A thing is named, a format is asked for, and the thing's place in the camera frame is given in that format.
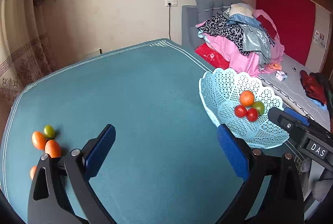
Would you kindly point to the orange fruit at edge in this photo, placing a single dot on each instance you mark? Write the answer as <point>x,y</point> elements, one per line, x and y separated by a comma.
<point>32,172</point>

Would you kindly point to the green tomato in basket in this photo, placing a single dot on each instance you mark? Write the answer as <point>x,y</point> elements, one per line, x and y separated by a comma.
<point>259,106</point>

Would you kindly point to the rough orange tangerine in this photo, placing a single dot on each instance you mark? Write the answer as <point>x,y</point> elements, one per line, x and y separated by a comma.
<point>53,149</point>

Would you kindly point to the red tomato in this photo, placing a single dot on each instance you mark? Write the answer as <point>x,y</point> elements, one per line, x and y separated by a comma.
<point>252,115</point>
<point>240,111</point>

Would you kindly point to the small white box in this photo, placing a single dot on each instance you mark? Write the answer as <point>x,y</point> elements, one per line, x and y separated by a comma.
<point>281,75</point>

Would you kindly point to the teal tablecloth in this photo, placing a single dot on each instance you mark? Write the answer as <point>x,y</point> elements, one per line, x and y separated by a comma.
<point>165,166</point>

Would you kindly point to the red pillow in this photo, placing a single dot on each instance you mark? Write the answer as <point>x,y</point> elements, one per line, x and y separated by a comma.
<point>211,56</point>

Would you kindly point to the grey upholstered headboard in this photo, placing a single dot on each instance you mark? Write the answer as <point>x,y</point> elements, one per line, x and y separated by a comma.
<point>193,15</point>

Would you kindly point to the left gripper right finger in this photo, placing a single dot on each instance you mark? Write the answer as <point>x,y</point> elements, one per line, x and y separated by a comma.
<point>283,199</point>

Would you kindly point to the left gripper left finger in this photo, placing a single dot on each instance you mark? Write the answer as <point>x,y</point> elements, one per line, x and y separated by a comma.
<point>48,200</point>

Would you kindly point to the red tomato left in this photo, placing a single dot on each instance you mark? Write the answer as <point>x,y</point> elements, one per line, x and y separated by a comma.
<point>240,111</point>

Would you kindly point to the small green tomato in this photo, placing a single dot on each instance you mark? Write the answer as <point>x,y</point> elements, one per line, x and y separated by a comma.
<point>49,132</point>

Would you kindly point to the beige patterned curtain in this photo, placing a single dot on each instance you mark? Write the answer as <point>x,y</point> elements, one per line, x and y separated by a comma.
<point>26,55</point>

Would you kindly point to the pile of clothes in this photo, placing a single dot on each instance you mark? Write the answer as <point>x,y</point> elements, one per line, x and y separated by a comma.
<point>247,38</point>

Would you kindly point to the red tomato right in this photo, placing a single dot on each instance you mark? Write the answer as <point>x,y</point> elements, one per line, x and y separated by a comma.
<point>252,115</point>

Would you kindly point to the red wall panel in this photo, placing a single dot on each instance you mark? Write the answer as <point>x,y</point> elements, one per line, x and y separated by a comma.
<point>295,20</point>

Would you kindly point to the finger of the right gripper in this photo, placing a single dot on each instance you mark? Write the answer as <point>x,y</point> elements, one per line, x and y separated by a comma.
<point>288,123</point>
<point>296,115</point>

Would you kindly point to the light blue lattice basket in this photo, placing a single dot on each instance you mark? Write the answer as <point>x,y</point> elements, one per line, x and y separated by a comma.
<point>220,91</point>

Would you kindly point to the white wall socket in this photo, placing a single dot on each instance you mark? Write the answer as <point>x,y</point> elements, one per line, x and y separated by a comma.
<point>171,3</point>

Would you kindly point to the orange fruit in basket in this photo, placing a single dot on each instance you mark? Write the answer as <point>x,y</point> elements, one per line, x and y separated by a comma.
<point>247,98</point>

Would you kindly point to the grey bed mattress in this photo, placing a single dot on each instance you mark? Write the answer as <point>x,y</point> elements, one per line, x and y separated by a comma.
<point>292,93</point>

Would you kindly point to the smooth orange oval fruit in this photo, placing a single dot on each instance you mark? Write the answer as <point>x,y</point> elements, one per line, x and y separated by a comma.
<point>39,140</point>

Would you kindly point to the grey gloved right hand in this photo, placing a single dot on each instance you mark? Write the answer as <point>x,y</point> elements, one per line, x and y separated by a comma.
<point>314,180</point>

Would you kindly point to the dark red garment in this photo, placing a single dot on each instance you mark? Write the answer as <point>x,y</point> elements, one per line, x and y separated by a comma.
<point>312,88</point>

